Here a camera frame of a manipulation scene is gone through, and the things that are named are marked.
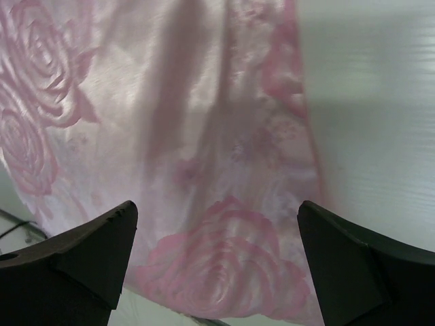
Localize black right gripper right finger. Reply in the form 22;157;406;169
298;201;434;326

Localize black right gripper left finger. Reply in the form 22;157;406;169
1;201;138;326

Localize pink pillowcase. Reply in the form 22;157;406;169
1;1;323;325

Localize black thin cable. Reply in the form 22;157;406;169
0;219;37;240

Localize aluminium table edge rail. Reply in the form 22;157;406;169
1;209;48;245

